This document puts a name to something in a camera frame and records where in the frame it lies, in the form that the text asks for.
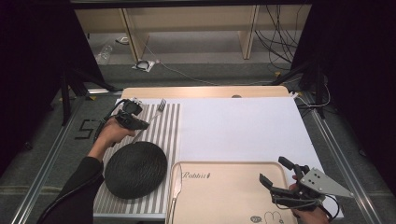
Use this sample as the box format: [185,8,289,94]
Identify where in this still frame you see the aluminium rail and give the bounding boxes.
[298,91,385,224]
[10,89,124,224]

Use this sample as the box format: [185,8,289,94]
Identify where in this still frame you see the silver fork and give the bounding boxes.
[132,98,167,144]

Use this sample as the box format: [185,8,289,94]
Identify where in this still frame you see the white board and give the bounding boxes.
[115,97,345,218]

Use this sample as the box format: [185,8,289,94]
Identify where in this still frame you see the beige tray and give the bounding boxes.
[166,161,299,224]

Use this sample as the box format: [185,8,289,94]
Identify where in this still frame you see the round black plate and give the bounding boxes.
[104,140,169,200]

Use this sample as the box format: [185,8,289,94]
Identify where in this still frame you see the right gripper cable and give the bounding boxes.
[274,193,341,219]

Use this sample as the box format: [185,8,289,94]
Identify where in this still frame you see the black tripod stand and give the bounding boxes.
[60,64,123,126]
[270,58,329,119]

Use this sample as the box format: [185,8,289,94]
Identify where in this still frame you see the white packet with black ring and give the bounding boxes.
[132,59,156,74]

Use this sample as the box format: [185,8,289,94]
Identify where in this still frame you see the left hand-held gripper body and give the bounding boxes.
[113,97,144,127]

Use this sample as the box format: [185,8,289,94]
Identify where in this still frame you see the person's left hand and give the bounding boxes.
[88,117,137,161]

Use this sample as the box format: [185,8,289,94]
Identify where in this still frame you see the white cable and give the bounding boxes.
[292,83,332,109]

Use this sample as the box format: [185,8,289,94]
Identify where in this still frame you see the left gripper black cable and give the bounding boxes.
[36,98,129,224]

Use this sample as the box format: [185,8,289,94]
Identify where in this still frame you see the striped placemat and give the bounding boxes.
[92,103,181,217]

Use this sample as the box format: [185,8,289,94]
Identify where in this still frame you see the black curtain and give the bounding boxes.
[290,0,396,195]
[0,0,106,176]

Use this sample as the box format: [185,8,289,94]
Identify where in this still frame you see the beige background desk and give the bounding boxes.
[74,4,312,62]

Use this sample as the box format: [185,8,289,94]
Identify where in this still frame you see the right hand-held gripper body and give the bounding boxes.
[270,164,355,213]

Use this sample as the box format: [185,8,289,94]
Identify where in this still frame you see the wooden table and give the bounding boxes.
[120,86,290,100]

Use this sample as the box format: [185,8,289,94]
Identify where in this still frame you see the clear plastic bag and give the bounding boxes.
[94,44,114,65]

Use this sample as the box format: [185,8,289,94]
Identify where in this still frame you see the bundle of black cables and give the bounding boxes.
[254,4,301,71]

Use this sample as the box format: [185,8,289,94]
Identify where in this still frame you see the silver knife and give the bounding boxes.
[166,163,183,224]

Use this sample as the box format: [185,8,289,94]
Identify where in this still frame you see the person's right hand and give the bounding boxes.
[288,182,331,224]

